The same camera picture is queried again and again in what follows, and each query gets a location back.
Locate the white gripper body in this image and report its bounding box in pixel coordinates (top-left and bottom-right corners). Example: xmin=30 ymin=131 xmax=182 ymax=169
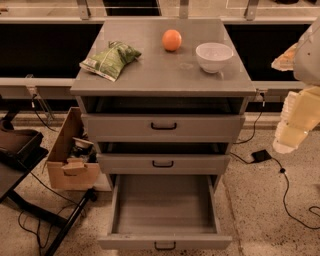
xmin=287 ymin=86 xmax=320 ymax=131

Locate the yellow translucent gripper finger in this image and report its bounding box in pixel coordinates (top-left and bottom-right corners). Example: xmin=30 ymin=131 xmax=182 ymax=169
xmin=271 ymin=44 xmax=297 ymax=71
xmin=273 ymin=91 xmax=308 ymax=154

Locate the green jalapeno chip bag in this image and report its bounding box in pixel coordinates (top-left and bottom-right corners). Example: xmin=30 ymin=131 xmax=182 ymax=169
xmin=79 ymin=41 xmax=141 ymax=82

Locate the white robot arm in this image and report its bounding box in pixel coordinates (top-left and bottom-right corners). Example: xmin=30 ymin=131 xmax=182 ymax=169
xmin=271 ymin=17 xmax=320 ymax=154

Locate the grey drawer cabinet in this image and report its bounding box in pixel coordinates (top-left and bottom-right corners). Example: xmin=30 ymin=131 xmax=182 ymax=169
xmin=69 ymin=18 xmax=257 ymax=194

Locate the grey bottom drawer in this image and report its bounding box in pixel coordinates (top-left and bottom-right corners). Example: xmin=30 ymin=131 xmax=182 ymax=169
xmin=99 ymin=175 xmax=232 ymax=251

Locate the grey drawer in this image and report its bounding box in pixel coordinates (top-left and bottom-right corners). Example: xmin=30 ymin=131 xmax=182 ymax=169
xmin=97 ymin=154 xmax=230 ymax=175
xmin=82 ymin=114 xmax=245 ymax=143
xmin=99 ymin=175 xmax=232 ymax=251

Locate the grey middle drawer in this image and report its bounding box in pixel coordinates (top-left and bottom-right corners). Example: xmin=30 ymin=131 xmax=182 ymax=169
xmin=97 ymin=154 xmax=230 ymax=175

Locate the grey top drawer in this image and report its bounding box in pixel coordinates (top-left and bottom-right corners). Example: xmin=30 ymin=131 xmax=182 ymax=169
xmin=82 ymin=114 xmax=245 ymax=143

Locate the black power adapter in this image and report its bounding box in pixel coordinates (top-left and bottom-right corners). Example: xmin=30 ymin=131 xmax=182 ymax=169
xmin=251 ymin=150 xmax=271 ymax=163

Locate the white bowl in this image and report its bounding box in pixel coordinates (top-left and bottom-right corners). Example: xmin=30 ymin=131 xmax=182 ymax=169
xmin=196 ymin=42 xmax=234 ymax=73

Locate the orange fruit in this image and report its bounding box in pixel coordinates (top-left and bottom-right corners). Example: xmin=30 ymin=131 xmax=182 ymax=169
xmin=162 ymin=30 xmax=182 ymax=51

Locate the jar in cardboard box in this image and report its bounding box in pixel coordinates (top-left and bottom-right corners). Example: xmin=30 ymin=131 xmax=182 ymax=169
xmin=69 ymin=137 xmax=93 ymax=163

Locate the cardboard box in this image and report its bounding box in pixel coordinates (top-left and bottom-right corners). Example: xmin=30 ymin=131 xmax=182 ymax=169
xmin=47 ymin=107 xmax=100 ymax=190

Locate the black cable on floor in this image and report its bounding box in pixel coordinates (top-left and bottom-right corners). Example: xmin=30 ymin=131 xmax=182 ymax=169
xmin=229 ymin=151 xmax=320 ymax=231

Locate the black stand frame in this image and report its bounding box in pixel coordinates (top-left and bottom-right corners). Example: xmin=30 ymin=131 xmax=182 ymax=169
xmin=0 ymin=147 xmax=97 ymax=256

